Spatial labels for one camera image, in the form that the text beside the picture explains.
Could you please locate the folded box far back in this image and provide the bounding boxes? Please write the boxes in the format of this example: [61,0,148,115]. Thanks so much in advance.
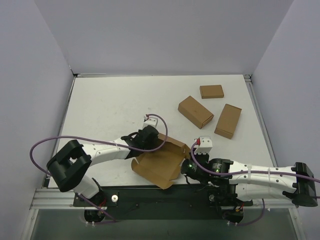
[199,85,224,99]

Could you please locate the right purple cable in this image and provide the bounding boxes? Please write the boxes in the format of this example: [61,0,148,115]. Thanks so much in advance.
[189,141,320,226]

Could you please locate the brown paper box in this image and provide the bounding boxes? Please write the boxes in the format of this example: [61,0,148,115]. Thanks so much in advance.
[131,137,190,190]

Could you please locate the aluminium frame rail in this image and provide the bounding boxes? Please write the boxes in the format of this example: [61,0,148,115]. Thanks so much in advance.
[30,188,75,210]

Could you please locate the folded box right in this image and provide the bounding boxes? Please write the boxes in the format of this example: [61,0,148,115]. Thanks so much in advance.
[214,104,242,140]

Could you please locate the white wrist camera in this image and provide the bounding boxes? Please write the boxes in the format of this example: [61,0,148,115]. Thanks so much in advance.
[142,114,158,129]
[193,136,213,155]

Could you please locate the folded box middle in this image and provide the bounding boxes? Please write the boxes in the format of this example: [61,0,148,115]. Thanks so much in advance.
[178,96,214,129]

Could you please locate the folded box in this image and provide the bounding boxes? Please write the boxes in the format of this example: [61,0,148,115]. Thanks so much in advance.
[199,85,224,99]
[214,104,242,140]
[178,96,214,129]

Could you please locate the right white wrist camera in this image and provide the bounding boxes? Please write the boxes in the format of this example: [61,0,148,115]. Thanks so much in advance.
[193,136,213,155]

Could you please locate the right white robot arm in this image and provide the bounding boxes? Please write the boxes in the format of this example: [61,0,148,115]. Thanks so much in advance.
[180,154,318,207]

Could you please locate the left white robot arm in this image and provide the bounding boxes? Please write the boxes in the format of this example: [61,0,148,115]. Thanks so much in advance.
[46,125,164,206]

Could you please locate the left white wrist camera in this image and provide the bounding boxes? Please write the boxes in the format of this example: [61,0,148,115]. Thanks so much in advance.
[142,114,158,129]

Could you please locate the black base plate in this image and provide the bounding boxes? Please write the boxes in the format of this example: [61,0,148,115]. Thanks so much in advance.
[72,183,256,221]

